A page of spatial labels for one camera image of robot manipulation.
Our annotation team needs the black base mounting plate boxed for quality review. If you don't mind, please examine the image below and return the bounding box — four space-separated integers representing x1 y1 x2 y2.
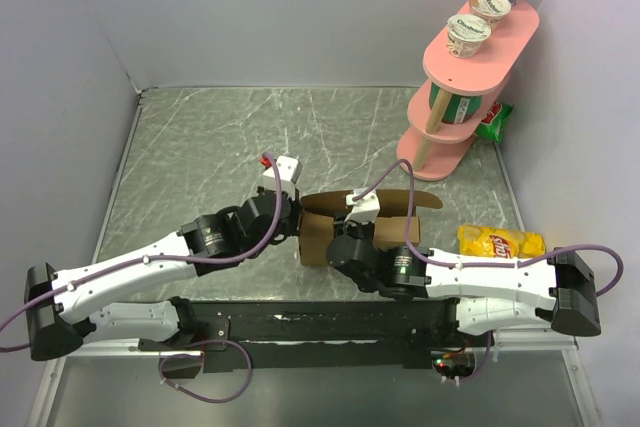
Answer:
138 301 494 373

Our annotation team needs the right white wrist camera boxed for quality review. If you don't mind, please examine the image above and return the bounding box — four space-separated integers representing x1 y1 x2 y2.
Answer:
345 188 380 224

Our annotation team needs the brown cardboard box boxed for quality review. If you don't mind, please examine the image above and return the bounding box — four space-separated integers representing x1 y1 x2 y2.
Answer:
298 189 443 267

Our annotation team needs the green can on shelf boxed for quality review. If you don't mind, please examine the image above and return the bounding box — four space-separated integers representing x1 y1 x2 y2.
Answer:
441 94 482 124

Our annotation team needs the chobani yogurt cup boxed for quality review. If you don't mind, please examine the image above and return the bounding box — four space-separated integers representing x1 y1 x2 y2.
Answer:
446 14 492 59
468 0 511 31

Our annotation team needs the middle Chobani yogurt cup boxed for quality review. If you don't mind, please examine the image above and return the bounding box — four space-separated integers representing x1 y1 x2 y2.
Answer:
468 0 511 31

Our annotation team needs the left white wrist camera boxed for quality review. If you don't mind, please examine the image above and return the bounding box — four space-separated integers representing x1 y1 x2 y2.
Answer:
261 156 302 199

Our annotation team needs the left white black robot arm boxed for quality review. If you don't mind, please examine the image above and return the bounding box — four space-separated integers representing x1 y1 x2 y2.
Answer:
24 187 301 361

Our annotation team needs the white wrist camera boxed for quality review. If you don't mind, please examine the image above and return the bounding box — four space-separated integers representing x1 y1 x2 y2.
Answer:
261 156 302 199
345 188 380 224

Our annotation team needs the green chip bag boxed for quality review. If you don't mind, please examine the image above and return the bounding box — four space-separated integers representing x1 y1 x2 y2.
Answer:
475 101 513 144

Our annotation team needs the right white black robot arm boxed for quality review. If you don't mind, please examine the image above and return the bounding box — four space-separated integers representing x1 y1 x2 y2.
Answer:
326 222 601 346

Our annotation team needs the yellow chip bag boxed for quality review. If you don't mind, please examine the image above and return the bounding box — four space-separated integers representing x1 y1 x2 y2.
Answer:
457 224 546 259

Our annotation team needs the front Chobani yogurt cup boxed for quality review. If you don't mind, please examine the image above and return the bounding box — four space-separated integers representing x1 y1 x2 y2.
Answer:
446 14 492 59

